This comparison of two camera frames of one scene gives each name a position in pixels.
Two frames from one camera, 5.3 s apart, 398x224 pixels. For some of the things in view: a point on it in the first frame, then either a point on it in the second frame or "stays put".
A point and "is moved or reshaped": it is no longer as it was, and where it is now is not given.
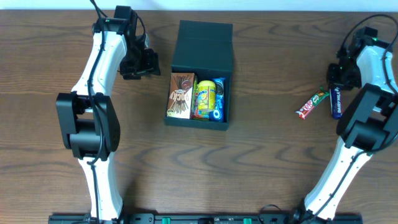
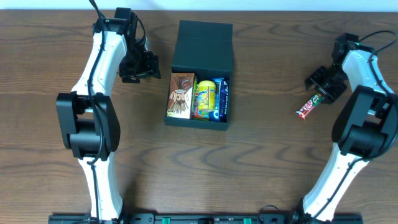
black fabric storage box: [206, 49] stays put
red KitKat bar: [309, 106] stays put
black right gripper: [337, 79] → [324, 83]
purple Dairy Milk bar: [336, 102] is moved or reshaped
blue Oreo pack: [217, 116] stays put
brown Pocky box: [180, 95] stays put
